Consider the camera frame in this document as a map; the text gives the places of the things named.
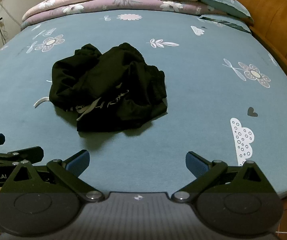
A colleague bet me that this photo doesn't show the black drawstring pants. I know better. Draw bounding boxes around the black drawstring pants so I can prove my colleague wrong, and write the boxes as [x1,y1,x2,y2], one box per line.
[34,42,168,133]

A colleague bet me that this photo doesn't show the wooden headboard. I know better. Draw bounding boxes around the wooden headboard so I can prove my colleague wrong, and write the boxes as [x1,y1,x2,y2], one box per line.
[230,0,287,200]

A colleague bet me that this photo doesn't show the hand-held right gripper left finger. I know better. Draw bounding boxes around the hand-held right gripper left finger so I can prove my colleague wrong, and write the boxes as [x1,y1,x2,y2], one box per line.
[2,149,106,203]

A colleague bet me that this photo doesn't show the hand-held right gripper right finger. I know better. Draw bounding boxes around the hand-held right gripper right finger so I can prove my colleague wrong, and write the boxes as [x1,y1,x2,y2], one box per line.
[171,151,278,203]

